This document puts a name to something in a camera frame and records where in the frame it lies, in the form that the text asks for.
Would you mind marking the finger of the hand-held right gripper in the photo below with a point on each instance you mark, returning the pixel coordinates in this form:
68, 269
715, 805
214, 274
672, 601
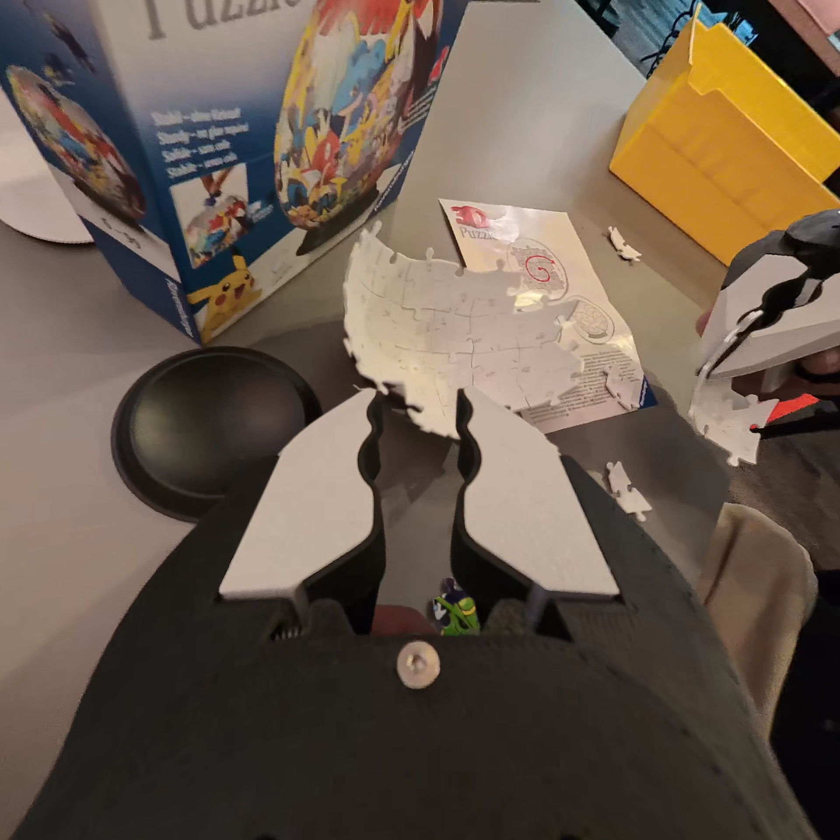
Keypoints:
794, 334
728, 315

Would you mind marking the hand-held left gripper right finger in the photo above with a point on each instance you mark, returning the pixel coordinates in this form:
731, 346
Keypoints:
531, 525

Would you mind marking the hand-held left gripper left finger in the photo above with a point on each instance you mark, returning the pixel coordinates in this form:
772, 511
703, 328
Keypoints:
302, 518

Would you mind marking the partly built puzzle ball shell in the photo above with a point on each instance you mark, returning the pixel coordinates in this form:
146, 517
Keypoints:
446, 328

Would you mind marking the green colourful puzzle piece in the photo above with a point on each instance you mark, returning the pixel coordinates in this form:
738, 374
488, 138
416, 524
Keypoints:
459, 613

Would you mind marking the black puzzle ball stand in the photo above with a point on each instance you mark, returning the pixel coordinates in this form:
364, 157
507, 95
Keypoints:
210, 426

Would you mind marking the blue puzzle box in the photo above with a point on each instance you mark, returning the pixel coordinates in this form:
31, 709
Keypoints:
131, 98

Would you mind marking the person's right hand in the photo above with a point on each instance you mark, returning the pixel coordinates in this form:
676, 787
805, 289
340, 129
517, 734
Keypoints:
823, 366

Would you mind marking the yellow plastic tray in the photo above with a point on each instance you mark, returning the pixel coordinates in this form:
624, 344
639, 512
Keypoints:
722, 164

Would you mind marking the white instruction leaflet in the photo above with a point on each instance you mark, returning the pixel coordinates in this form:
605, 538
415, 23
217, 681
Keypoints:
590, 275

